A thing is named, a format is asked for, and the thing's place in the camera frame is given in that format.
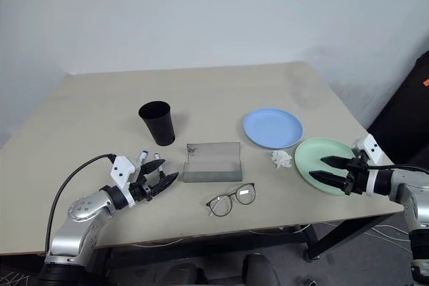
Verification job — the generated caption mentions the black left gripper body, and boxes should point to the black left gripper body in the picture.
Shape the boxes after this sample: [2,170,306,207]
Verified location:
[129,173,158,203]

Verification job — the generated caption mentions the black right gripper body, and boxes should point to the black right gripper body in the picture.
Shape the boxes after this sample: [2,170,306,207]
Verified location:
[343,151,370,197]

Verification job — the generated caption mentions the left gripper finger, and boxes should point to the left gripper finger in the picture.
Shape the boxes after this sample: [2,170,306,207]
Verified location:
[140,158,167,177]
[150,171,180,197]

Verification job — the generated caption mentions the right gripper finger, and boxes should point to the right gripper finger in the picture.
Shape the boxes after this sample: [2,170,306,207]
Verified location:
[319,155,356,168]
[308,171,350,194]

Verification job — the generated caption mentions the light green plate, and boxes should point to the light green plate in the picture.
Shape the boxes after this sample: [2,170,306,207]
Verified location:
[294,137,357,197]

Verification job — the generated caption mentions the grey glasses case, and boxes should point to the grey glasses case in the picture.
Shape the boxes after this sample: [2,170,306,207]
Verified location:
[182,141,244,184]

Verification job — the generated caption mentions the white tissue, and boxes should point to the white tissue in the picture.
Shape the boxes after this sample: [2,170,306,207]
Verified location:
[269,150,294,169]

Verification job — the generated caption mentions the black rimmed eyeglasses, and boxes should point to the black rimmed eyeglasses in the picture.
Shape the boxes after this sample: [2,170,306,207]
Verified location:
[205,182,257,218]

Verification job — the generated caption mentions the black plastic cup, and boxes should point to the black plastic cup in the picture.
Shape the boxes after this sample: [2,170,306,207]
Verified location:
[138,100,177,147]

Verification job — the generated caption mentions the large black case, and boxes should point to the large black case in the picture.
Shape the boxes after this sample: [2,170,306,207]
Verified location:
[367,50,429,175]

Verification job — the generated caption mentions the light blue plate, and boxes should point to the light blue plate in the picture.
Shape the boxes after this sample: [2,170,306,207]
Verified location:
[242,107,304,149]

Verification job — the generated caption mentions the dark rounded shape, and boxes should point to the dark rounded shape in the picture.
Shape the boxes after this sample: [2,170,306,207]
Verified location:
[242,253,282,286]
[160,262,206,286]

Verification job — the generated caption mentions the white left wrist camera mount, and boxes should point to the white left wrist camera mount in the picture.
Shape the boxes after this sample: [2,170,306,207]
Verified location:
[110,155,143,209]

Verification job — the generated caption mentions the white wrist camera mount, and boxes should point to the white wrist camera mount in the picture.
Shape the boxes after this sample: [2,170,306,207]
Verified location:
[351,134,383,197]
[110,155,143,209]

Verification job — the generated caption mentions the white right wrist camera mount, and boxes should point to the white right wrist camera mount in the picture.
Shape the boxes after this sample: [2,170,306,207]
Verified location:
[351,134,383,197]

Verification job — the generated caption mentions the white cable under table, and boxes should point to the white cable under table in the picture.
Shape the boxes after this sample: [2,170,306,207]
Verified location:
[247,223,313,237]
[129,237,186,248]

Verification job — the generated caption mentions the white cables on floor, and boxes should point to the white cables on floor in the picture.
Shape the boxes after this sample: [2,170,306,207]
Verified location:
[367,221,412,244]

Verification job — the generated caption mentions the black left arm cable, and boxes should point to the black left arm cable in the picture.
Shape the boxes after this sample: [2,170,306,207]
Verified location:
[44,153,117,257]

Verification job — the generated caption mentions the black metal table frame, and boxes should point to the black metal table frame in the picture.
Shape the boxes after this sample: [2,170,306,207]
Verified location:
[90,214,398,286]

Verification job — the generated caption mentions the tangled white wires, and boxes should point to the tangled white wires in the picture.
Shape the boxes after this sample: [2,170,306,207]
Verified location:
[0,269,32,286]

